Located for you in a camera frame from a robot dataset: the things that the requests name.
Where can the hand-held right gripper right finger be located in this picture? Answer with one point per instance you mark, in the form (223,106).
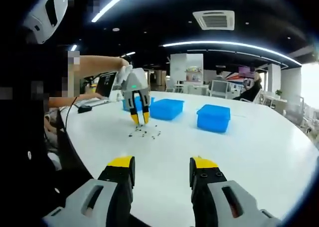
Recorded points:
(219,204)

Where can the white mesh office chair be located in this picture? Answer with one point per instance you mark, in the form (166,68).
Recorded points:
(218,88)

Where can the pile of black resistors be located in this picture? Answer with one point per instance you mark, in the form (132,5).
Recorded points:
(143,132)

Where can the ceiling air conditioner vent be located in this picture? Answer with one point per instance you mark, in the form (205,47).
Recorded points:
(214,20)

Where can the pink wall monitor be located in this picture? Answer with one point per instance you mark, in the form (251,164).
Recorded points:
(246,69)

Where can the person's black shirt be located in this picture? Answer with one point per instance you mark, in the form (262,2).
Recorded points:
(22,149)

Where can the blue plastic bin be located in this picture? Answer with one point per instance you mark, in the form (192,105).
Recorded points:
(152,103)
(165,110)
(213,120)

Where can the long curved ceiling light strip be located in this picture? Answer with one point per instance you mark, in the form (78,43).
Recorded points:
(104,12)

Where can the short ceiling light strip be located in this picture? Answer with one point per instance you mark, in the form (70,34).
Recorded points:
(128,54)

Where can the white laptop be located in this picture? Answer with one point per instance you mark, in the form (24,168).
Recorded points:
(106,83)

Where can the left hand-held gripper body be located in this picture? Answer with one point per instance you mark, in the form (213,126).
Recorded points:
(134,79)

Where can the black computer mouse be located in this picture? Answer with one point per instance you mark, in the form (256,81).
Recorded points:
(84,109)

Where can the small potted plant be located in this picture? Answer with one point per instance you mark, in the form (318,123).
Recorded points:
(279,92)

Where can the white display shelf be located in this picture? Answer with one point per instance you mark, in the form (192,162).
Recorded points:
(187,67)

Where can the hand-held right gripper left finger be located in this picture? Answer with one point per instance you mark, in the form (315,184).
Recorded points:
(99,204)

